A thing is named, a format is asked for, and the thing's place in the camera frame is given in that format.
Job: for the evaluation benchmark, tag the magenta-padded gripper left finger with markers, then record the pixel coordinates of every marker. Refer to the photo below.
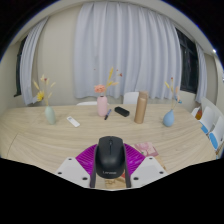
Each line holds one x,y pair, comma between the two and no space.
71,170

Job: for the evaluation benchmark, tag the dark window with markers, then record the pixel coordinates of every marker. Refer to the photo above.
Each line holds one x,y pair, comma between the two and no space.
188,63
19,70

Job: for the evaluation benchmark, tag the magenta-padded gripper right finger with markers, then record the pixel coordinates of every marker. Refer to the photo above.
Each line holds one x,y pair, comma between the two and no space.
148,170

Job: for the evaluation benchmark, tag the bronze thermos bottle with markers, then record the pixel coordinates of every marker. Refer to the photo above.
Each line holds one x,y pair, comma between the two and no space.
141,108

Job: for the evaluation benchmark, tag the white remote control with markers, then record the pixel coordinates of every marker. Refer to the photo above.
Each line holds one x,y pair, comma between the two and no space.
73,121

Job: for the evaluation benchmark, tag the wide white curtain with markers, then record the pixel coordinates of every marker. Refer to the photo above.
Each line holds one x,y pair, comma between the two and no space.
126,50

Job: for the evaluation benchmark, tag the pink vase with flowers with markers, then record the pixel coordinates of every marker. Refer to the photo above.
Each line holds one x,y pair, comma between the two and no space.
102,106

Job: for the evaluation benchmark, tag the dark pen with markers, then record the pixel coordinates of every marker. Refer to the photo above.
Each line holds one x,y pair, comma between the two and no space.
107,114

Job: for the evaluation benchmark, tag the green vase with dried flowers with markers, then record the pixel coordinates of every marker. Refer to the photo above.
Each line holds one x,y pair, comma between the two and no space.
50,116

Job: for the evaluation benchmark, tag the narrow white curtain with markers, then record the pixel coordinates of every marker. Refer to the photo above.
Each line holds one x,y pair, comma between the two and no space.
201,76
30,66

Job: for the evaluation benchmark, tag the white and blue chairs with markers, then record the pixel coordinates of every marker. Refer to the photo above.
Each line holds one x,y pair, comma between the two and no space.
210,123

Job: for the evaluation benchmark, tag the black case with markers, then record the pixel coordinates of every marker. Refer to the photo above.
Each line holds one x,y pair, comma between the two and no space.
122,111

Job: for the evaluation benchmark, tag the blue vase with dried flowers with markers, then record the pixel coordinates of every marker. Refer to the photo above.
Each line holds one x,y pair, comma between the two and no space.
168,119

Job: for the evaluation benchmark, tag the black computer mouse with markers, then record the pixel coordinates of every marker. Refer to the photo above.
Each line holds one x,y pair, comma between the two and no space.
110,158

